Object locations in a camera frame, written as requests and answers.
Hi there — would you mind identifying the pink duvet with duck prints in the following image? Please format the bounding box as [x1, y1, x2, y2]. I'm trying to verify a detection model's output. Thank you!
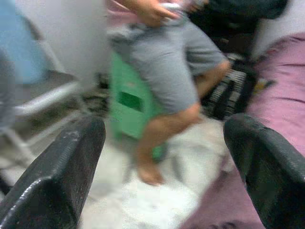
[185, 32, 305, 229]

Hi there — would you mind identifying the person in grey shorts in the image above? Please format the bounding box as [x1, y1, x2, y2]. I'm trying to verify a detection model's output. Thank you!
[107, 0, 232, 186]

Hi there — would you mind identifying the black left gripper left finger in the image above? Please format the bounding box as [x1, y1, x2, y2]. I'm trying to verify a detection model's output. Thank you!
[0, 115, 107, 229]

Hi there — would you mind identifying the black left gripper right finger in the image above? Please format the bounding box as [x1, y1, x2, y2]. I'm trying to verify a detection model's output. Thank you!
[223, 113, 305, 229]

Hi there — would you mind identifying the white metal tube frame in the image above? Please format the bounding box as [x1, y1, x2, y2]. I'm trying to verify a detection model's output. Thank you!
[0, 38, 84, 167]

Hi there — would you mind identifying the light blue cloth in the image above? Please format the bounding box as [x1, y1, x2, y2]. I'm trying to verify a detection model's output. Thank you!
[0, 0, 47, 84]

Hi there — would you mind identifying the black bag with white print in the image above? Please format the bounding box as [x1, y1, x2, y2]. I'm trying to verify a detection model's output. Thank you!
[202, 53, 258, 120]

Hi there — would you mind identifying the green plastic stool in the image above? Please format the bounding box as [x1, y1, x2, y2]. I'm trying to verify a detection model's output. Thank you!
[109, 51, 167, 163]

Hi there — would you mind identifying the bare person hand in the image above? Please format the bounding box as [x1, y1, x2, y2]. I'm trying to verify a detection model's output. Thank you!
[137, 2, 181, 26]

